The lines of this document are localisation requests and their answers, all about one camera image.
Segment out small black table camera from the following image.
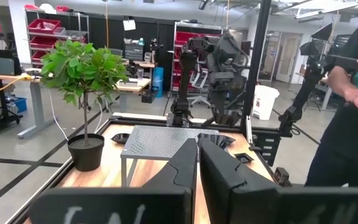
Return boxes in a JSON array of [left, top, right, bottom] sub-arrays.
[[273, 167, 293, 187]]

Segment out person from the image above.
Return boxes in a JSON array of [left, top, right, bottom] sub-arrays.
[[305, 12, 358, 187]]

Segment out grey perforated metal shelf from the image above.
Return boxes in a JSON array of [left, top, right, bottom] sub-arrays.
[[120, 124, 229, 188]]

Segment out white paper sign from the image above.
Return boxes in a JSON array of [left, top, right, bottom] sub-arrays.
[[122, 19, 137, 32]]

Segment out black wavy square mini plate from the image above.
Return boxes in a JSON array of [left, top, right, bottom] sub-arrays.
[[197, 133, 236, 151]]

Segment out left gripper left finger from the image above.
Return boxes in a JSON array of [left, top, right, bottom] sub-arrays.
[[29, 139, 198, 224]]

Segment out black open crate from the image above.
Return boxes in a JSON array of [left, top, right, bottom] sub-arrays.
[[140, 88, 159, 104]]

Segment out black slotted bracket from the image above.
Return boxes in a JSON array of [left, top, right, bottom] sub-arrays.
[[252, 129, 282, 167]]

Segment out blue barrel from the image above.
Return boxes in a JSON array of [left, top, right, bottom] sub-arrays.
[[152, 67, 165, 98]]

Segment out black small square mini plate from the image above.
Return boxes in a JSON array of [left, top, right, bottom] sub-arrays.
[[233, 152, 255, 164]]

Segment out black leaf-shaped mini plate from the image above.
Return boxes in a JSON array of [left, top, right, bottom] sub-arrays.
[[110, 133, 131, 144]]

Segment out green plant in black pot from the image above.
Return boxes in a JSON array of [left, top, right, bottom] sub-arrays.
[[40, 39, 129, 172]]

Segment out person's forearm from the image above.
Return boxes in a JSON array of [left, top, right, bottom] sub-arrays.
[[326, 65, 356, 98]]

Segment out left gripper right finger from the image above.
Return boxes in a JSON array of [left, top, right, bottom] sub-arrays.
[[199, 138, 358, 224]]

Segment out white door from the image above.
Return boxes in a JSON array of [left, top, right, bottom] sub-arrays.
[[275, 32, 303, 83]]

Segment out blue storage box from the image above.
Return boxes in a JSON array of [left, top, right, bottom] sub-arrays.
[[12, 96, 28, 113]]

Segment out white office chair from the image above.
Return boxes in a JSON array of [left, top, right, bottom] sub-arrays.
[[187, 68, 211, 108]]

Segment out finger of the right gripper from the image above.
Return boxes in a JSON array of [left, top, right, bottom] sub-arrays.
[[227, 110, 241, 126], [216, 111, 229, 126]]

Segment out desk with grey legs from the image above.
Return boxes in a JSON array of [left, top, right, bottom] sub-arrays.
[[116, 77, 152, 114], [0, 73, 59, 140]]

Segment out yellow cable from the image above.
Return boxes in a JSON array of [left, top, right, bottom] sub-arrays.
[[0, 73, 33, 93]]

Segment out white floor cable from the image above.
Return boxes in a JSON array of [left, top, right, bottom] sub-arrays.
[[46, 86, 104, 141]]

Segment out white trash bin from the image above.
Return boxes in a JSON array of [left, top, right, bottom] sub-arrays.
[[252, 84, 281, 121]]

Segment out metal rack with red bins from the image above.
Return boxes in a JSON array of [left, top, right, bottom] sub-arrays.
[[24, 8, 90, 67], [172, 21, 226, 93]]

